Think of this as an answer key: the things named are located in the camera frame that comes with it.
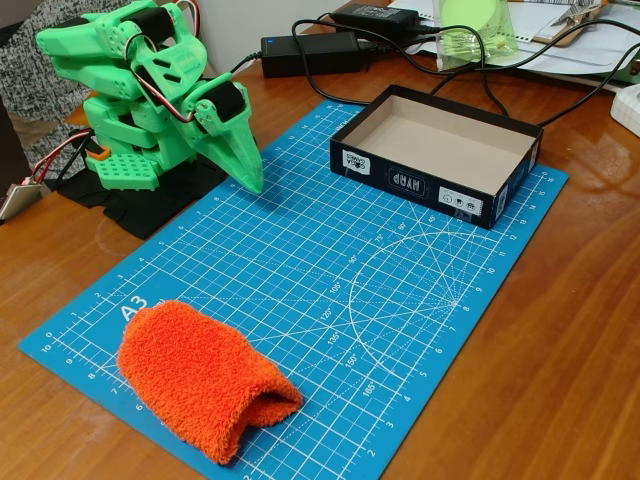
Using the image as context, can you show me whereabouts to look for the orange fuzzy cloth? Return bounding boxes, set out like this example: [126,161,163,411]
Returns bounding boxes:
[116,299,304,466]

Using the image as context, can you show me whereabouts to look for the green plastic part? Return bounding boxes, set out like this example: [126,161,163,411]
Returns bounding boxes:
[613,60,640,86]

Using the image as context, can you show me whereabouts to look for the black power adapter blue light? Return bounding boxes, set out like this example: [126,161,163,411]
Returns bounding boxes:
[259,30,367,80]

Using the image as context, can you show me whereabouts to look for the blue A3 cutting mat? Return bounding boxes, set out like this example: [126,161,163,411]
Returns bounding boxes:
[17,98,571,480]

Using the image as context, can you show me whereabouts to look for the slim black power adapter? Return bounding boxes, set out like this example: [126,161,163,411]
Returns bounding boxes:
[330,2,420,32]

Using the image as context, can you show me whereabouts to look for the grey knit fabric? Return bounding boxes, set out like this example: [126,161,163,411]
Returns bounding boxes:
[0,0,97,175]

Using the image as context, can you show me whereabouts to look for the black cardboard box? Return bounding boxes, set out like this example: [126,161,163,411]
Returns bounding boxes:
[328,83,545,231]

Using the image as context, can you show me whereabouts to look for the small silver controller board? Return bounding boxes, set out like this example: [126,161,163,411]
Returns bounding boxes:
[0,180,44,224]

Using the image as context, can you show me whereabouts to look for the green translucent plastic bag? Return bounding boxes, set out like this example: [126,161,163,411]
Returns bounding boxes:
[433,0,521,75]

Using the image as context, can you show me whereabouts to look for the white paper stack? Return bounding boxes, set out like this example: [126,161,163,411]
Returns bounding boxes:
[344,0,640,92]

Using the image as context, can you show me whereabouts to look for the white plastic device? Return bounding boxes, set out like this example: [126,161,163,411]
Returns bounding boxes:
[608,82,640,142]

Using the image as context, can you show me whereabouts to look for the black adapter input cable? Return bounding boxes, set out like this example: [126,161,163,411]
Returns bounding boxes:
[228,52,264,77]

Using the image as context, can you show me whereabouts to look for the black looping power cable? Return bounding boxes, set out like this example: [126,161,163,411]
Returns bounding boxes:
[291,17,374,107]

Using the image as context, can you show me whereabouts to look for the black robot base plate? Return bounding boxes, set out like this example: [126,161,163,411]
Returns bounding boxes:
[55,149,232,241]

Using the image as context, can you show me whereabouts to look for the black adapter output cable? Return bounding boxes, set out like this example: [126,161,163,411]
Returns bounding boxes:
[355,37,512,119]

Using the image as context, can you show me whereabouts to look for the red and black wires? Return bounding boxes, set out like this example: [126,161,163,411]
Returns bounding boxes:
[30,127,97,185]

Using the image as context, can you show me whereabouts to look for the long black cable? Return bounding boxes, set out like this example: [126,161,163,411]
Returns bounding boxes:
[428,0,640,98]

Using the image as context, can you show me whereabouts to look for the black cable behind box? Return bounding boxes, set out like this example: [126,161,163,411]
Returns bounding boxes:
[535,55,640,128]

